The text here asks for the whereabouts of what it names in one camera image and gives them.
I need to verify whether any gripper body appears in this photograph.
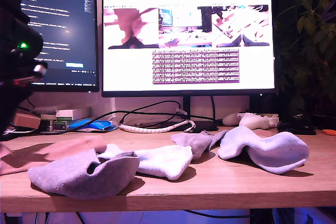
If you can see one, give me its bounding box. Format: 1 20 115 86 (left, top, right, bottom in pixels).
0 72 45 92

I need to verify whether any grey frilly-cuff sock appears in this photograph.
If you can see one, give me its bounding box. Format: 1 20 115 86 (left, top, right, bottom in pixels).
27 148 141 200
171 130 228 161

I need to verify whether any white sock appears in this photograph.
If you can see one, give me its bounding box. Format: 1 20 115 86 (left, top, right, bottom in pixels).
97 143 194 182
217 125 310 175

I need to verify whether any small brown cardboard box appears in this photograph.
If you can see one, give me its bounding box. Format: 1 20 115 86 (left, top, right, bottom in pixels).
13 113 41 130

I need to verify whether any black flat device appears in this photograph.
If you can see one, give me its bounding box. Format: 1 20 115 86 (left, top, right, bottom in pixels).
4 126 40 141

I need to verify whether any green printed small box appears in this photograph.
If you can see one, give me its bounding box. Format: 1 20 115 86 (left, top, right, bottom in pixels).
39 120 69 132

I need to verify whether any white box green label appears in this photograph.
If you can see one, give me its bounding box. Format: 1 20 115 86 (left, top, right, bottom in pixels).
55 108 92 122

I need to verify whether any dark code computer monitor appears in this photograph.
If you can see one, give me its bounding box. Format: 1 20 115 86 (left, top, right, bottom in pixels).
16 0 100 93

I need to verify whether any blue plastic packet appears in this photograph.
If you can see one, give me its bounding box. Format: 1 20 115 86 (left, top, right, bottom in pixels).
67 119 118 132

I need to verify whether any bright white computer monitor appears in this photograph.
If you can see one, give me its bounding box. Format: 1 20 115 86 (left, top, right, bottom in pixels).
101 0 276 98

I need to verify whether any black monitor stand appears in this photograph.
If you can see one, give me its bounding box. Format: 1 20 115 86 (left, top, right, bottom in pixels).
167 95 219 132

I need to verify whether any white game controller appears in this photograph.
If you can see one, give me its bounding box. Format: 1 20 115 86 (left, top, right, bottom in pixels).
222 112 279 131

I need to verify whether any black wallet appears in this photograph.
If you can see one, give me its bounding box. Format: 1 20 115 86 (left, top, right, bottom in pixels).
277 120 317 136

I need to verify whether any green house plant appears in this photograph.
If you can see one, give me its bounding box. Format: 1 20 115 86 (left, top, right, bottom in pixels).
272 0 336 122

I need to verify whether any black thin wall cable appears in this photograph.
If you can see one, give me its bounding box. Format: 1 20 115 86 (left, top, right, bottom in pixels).
18 97 35 127

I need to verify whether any white spiral cable wrap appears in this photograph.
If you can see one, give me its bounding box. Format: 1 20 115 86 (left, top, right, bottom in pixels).
119 119 196 134

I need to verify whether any black looped desk cable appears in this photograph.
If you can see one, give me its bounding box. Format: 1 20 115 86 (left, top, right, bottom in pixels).
39 100 218 134

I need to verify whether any black monitor cable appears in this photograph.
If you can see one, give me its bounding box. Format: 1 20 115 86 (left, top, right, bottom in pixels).
209 95 217 122

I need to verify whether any black cable under table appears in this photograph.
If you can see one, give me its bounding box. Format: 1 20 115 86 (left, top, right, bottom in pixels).
183 209 251 219

